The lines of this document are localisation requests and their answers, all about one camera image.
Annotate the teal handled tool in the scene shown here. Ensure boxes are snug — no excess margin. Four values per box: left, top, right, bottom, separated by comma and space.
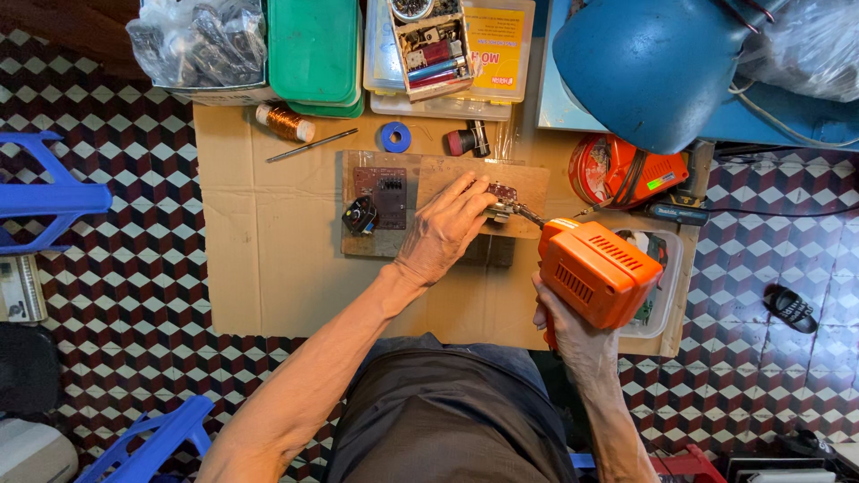
576, 200, 711, 227

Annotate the black round knob part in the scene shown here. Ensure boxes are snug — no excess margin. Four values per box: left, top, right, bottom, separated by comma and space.
341, 196, 378, 237

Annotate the red round tin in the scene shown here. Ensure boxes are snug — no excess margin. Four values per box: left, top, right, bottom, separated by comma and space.
568, 133, 615, 205

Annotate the small box of components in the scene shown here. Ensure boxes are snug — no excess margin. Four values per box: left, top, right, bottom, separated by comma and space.
388, 0, 476, 103

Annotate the small brown circuit board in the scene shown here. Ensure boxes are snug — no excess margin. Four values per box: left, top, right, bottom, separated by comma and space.
463, 180, 521, 224

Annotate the dark red circuit board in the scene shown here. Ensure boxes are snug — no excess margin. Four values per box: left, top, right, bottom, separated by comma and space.
353, 166, 408, 231

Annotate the clear plastic container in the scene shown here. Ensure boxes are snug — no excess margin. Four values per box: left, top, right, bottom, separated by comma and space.
614, 228, 684, 339

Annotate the blue solder spool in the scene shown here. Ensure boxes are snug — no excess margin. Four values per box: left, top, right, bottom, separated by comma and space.
381, 121, 412, 154

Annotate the red plastic stool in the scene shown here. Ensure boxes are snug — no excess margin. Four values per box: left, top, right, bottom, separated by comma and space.
650, 443, 729, 483

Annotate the blue lamp shade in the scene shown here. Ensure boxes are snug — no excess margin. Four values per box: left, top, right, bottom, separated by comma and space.
552, 0, 786, 155

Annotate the plastic bag of metal parts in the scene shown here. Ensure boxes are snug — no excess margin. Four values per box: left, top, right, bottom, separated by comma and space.
126, 0, 269, 91

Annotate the copper wire spool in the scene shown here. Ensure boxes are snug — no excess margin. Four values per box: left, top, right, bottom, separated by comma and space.
255, 103, 316, 143

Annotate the blue plastic stool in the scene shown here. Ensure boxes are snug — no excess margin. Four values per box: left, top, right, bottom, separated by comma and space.
0, 131, 114, 256
74, 394, 216, 483

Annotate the black power cable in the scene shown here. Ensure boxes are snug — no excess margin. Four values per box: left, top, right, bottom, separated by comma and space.
708, 200, 859, 220

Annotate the clear plastic box yellow label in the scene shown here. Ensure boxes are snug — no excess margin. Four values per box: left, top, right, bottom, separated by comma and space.
363, 0, 536, 122

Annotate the clear plastic bag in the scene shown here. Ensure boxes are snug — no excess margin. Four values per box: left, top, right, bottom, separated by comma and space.
735, 0, 859, 103

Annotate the person's left hand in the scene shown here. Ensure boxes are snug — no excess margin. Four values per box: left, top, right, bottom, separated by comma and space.
392, 171, 499, 289

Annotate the orange soldering gun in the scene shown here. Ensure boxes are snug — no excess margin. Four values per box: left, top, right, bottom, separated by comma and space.
591, 134, 690, 210
515, 204, 665, 351

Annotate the green plastic box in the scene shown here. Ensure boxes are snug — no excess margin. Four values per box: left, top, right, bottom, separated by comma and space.
266, 0, 365, 119

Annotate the black sandal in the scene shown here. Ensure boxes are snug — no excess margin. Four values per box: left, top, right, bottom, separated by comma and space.
764, 284, 820, 335

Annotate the flat cardboard sheet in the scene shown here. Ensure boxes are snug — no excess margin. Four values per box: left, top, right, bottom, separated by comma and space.
193, 102, 702, 358

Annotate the wooden work board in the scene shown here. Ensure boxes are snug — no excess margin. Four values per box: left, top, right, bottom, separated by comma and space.
340, 149, 551, 259

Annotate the red and black cylinder tool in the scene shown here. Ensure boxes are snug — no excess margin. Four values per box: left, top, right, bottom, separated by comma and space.
446, 120, 491, 158

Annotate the thin metal rod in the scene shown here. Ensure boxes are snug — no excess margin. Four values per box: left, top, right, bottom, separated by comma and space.
266, 128, 359, 163

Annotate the person's right hand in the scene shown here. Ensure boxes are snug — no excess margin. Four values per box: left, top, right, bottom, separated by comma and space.
532, 270, 620, 386

